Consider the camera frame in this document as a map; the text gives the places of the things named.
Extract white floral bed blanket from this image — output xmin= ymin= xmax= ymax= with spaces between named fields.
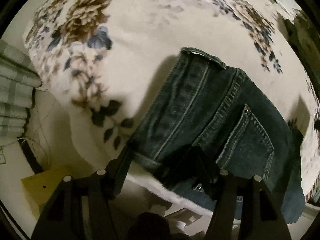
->
xmin=23 ymin=0 xmax=319 ymax=199

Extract dark blue denim pants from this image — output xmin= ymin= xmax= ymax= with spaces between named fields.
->
xmin=128 ymin=48 xmax=305 ymax=224

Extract green plaid folded cloth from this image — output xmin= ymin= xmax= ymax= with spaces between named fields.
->
xmin=0 ymin=41 xmax=41 ymax=138

